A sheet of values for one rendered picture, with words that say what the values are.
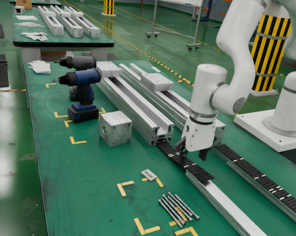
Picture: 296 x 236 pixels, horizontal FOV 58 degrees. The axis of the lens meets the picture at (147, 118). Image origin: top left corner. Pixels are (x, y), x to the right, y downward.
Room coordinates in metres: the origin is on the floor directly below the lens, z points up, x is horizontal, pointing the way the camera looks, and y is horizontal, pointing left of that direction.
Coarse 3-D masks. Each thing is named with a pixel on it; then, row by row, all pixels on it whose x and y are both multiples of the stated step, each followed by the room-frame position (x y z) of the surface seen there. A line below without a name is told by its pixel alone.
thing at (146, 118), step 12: (96, 84) 1.47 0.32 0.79; (108, 84) 1.30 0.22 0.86; (120, 84) 1.35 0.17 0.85; (108, 96) 1.29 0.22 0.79; (120, 96) 1.16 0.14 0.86; (132, 96) 1.22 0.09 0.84; (120, 108) 1.16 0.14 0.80; (132, 108) 1.04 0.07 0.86; (144, 108) 1.10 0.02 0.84; (132, 120) 1.04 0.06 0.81; (144, 120) 0.94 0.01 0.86; (156, 120) 1.01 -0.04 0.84; (168, 120) 0.96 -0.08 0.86; (144, 132) 0.94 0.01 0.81; (156, 132) 0.91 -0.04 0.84; (168, 132) 0.93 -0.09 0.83
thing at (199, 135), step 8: (192, 120) 0.72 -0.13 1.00; (184, 128) 0.73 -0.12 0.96; (192, 128) 0.70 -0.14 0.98; (200, 128) 0.71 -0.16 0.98; (208, 128) 0.73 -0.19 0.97; (192, 136) 0.70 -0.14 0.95; (200, 136) 0.71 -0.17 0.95; (208, 136) 0.73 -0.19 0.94; (192, 144) 0.70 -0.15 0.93; (200, 144) 0.72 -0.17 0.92; (208, 144) 0.73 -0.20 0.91
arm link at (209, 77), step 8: (208, 64) 0.76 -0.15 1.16; (200, 72) 0.72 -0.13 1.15; (208, 72) 0.71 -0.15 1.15; (216, 72) 0.71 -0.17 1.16; (224, 72) 0.72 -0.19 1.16; (200, 80) 0.72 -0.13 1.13; (208, 80) 0.70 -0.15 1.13; (216, 80) 0.70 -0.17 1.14; (224, 80) 0.72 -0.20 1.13; (200, 88) 0.71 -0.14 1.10; (208, 88) 0.70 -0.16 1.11; (216, 88) 0.69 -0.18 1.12; (192, 96) 0.74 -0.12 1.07; (200, 96) 0.71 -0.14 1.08; (208, 96) 0.69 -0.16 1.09; (192, 104) 0.73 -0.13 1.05; (200, 104) 0.71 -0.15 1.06; (208, 104) 0.69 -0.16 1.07; (200, 112) 0.71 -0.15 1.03; (208, 112) 0.70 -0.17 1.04; (216, 112) 0.72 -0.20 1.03
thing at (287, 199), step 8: (224, 144) 0.91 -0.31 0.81; (224, 152) 0.86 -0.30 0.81; (232, 152) 0.86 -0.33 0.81; (232, 160) 0.81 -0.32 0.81; (240, 160) 0.81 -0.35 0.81; (248, 168) 0.77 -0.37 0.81; (256, 168) 0.77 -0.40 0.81; (256, 176) 0.73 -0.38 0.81; (264, 176) 0.73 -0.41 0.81; (264, 184) 0.69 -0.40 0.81; (272, 184) 0.70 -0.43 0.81; (272, 192) 0.65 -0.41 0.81; (280, 192) 0.66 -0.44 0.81; (288, 192) 0.66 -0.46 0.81; (288, 200) 0.63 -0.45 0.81
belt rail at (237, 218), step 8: (192, 176) 0.70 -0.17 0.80; (200, 184) 0.67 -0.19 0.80; (208, 184) 0.66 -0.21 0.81; (208, 192) 0.63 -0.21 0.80; (216, 192) 0.63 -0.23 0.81; (216, 200) 0.60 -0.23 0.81; (224, 200) 0.60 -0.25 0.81; (216, 208) 0.59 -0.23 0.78; (224, 208) 0.57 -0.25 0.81; (232, 208) 0.57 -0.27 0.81; (224, 216) 0.56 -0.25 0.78; (232, 216) 0.54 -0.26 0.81; (240, 216) 0.54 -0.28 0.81; (232, 224) 0.54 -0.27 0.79; (240, 224) 0.52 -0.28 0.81; (248, 224) 0.52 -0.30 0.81; (240, 232) 0.51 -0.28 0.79; (248, 232) 0.49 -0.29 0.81; (256, 232) 0.50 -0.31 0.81
